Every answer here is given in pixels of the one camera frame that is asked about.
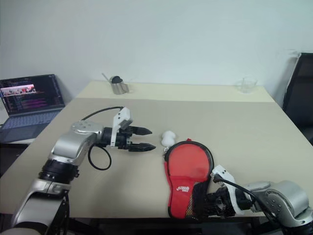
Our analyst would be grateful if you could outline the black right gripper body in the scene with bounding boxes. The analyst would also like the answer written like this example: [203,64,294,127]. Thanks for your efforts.
[205,187,236,219]

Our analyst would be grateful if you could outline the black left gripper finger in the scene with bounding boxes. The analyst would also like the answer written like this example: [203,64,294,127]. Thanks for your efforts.
[130,126,153,137]
[128,142,157,153]

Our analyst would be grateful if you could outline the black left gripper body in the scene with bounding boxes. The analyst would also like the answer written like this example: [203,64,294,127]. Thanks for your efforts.
[114,125,134,151]

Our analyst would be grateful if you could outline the black and red paddle case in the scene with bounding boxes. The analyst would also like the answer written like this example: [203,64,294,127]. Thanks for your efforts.
[162,138,215,222]

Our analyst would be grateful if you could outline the white fluffy pompom charm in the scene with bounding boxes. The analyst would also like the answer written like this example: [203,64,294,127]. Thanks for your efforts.
[159,130,177,148]

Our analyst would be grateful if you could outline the stainless steel cup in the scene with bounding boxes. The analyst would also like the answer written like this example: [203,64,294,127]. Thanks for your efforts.
[110,76,131,95]

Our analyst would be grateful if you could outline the open laptop computer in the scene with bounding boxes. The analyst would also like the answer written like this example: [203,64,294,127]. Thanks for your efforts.
[0,73,67,144]

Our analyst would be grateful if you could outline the clear glass cup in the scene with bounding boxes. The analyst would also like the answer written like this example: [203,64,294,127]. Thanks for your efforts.
[235,76,258,94]

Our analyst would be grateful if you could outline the black chair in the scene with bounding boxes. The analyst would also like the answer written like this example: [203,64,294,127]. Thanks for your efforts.
[282,51,313,145]

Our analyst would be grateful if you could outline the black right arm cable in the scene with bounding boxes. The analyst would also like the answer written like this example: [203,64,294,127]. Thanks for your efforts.
[212,174,291,235]

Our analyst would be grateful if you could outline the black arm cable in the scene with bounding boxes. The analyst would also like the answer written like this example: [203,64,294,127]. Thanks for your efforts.
[212,174,291,235]
[81,106,126,171]

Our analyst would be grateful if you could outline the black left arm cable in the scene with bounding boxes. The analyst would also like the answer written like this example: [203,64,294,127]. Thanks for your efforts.
[81,106,126,171]

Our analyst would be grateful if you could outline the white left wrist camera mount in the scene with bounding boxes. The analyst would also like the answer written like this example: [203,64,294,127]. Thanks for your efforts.
[109,106,134,148]

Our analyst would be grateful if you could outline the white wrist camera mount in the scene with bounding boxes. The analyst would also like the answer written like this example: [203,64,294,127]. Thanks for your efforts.
[109,106,134,148]
[210,164,253,216]

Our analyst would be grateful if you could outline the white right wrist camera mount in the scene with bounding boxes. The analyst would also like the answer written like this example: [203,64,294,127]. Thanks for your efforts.
[210,164,253,216]

